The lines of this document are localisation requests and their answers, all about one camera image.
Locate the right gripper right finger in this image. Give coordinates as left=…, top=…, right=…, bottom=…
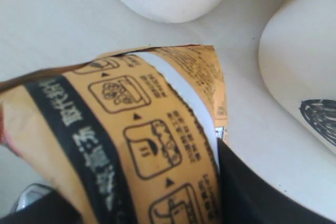
left=217, top=139, right=334, bottom=224

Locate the cream bin square mark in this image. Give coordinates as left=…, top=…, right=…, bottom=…
left=258, top=0, right=335, bottom=151

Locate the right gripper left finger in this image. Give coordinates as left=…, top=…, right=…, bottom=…
left=1, top=191, right=81, bottom=224

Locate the orange instant noodle bag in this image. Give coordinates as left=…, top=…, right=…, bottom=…
left=1, top=45, right=228, bottom=223

